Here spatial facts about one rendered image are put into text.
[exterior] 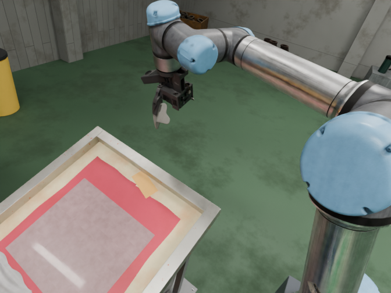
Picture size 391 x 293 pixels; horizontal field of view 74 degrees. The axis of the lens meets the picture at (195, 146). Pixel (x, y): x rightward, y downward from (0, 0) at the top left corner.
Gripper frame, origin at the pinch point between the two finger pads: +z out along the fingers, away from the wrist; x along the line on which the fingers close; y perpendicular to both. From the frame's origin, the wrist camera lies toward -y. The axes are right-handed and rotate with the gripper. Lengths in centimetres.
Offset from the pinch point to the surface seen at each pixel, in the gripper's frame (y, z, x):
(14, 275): -7, 18, -62
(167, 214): 16.0, 17.3, -22.6
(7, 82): -264, 118, 13
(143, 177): 0.1, 17.2, -17.4
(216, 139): -64, 198, 136
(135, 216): 7.9, 17.5, -29.3
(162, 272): 26.6, 14.1, -36.8
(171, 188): 12.4, 13.8, -15.9
